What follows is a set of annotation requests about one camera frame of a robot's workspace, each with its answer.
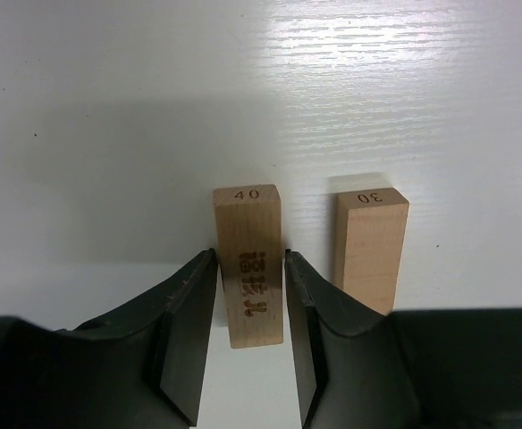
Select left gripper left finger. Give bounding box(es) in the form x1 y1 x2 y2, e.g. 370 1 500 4
0 249 217 428

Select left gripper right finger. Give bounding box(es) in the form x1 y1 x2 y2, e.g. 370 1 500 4
284 251 522 428

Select plain wood block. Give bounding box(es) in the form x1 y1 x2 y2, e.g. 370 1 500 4
333 188 409 315

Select engraved wood block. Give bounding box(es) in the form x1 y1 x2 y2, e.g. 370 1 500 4
213 184 284 349

